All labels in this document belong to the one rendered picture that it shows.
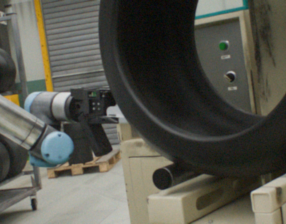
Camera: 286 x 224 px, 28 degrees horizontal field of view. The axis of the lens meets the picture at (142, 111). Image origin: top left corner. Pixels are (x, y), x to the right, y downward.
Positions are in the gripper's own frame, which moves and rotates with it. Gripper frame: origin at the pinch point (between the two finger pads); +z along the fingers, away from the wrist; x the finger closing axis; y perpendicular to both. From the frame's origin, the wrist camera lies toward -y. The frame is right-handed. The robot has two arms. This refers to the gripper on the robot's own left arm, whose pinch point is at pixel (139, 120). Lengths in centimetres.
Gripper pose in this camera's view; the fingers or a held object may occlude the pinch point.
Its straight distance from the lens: 130.9
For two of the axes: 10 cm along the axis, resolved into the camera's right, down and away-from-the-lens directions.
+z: 8.0, 0.5, -6.0
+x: 6.0, -1.2, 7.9
